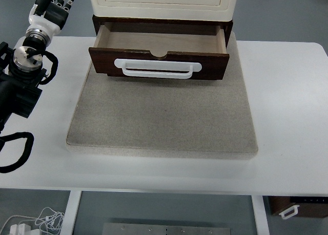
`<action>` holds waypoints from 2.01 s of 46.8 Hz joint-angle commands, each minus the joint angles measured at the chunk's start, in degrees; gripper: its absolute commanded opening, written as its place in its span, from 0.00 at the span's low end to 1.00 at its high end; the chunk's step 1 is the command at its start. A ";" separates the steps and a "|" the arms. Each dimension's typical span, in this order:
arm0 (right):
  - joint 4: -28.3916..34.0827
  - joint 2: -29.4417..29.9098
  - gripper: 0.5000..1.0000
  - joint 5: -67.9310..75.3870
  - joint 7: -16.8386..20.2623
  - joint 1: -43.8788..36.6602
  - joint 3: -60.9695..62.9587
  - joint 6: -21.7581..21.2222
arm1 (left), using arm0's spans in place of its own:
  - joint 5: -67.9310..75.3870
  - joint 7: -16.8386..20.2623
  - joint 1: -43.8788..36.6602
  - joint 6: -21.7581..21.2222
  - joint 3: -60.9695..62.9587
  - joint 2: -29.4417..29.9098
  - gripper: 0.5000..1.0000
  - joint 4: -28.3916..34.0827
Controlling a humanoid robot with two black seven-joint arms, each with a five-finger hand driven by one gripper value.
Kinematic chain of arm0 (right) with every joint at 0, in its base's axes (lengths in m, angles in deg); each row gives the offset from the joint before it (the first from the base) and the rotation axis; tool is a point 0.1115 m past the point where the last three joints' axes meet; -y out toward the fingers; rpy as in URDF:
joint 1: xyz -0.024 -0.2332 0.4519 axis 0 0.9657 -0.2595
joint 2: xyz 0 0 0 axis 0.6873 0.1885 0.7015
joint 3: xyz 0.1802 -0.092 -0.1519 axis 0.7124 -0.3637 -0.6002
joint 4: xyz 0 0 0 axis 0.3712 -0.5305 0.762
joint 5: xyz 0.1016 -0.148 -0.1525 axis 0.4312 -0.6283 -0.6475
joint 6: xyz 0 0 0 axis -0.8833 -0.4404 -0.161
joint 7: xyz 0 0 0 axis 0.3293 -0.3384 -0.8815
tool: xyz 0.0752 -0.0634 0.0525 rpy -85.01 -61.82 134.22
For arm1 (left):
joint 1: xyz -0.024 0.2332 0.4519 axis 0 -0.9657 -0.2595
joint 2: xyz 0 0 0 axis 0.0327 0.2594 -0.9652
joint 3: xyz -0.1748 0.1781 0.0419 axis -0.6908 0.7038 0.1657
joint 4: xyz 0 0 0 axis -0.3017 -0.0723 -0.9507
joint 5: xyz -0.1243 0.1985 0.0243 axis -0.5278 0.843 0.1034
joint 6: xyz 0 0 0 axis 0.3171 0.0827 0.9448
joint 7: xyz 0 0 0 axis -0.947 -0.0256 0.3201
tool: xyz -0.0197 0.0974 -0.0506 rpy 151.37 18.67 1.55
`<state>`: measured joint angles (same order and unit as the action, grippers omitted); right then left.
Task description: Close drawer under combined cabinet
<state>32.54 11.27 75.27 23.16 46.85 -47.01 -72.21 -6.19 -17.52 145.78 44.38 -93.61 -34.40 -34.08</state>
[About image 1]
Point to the brown wooden box on floor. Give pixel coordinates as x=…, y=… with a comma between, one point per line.
x=310, y=207

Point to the grey metal plate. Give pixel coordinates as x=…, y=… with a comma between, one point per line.
x=126, y=228

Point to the white power adapter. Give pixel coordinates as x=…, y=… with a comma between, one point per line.
x=20, y=229

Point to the grey felt pad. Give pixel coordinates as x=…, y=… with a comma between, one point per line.
x=168, y=118

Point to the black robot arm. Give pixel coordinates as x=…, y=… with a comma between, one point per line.
x=25, y=68

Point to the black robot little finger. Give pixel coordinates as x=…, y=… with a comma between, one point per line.
x=71, y=3

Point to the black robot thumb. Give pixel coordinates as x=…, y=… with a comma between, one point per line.
x=41, y=6

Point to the white drawer handle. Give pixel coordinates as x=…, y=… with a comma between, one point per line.
x=157, y=68

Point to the white handle on floor box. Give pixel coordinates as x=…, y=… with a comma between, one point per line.
x=289, y=212

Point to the white table leg right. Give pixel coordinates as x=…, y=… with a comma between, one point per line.
x=262, y=226

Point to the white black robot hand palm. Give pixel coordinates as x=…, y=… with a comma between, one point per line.
x=50, y=23

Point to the dark wooden drawer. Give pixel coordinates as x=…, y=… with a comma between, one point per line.
x=206, y=45

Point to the white table leg left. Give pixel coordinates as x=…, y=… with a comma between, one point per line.
x=71, y=212

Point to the white table leg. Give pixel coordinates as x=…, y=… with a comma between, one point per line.
x=71, y=212
x=262, y=226

